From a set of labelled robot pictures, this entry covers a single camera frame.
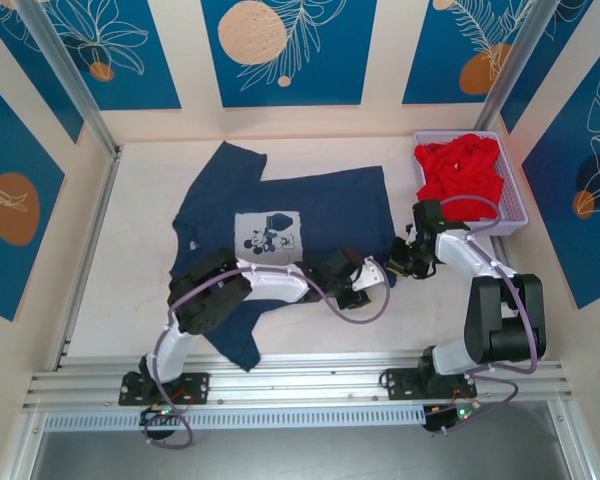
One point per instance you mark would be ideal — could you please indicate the navy blue t-shirt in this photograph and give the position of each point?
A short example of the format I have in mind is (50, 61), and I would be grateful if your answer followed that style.
(330, 210)

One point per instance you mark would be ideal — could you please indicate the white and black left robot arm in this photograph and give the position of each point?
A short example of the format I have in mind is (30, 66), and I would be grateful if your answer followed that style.
(275, 285)

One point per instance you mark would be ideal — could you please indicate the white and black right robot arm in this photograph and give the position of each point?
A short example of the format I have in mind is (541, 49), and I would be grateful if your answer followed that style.
(465, 250)

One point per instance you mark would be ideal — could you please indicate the red crumpled t-shirt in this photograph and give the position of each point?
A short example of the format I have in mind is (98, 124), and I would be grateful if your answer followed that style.
(480, 185)

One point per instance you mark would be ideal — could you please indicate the lavender perforated plastic basket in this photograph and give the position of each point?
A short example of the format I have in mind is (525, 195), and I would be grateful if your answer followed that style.
(515, 220)

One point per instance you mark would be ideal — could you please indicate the blue panel white fern drawing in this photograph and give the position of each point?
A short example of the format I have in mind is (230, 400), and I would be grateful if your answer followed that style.
(430, 50)

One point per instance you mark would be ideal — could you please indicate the blue panel large peach circle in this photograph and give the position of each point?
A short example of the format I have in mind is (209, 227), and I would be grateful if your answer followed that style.
(330, 75)

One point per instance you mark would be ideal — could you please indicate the right circuit board with LED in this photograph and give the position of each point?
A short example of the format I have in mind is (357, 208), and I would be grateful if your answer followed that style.
(447, 417)

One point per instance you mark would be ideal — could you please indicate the circuit board with led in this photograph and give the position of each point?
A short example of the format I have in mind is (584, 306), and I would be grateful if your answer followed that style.
(447, 417)
(162, 413)

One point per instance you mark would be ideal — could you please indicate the left circuit board with LED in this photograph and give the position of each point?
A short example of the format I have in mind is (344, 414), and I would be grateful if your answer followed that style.
(162, 413)

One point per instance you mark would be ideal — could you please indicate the blue panel white flower drawing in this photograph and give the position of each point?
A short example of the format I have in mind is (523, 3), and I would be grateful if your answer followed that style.
(145, 60)

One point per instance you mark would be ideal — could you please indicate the blue panel orange oval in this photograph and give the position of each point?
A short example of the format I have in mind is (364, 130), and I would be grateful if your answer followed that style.
(30, 260)

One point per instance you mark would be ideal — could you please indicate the aluminium mounting rail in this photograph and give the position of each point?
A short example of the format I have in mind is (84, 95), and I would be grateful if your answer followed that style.
(290, 380)

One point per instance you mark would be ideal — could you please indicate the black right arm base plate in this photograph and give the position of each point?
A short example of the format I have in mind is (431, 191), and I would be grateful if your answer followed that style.
(400, 385)

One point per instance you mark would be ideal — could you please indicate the aluminium frame post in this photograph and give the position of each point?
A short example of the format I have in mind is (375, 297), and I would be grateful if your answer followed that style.
(515, 60)
(70, 75)

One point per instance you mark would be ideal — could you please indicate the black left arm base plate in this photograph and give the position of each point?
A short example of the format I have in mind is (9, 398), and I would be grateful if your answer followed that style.
(195, 387)

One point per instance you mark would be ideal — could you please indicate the aluminium lower frame bar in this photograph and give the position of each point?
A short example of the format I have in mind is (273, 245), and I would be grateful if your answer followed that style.
(572, 445)
(25, 447)

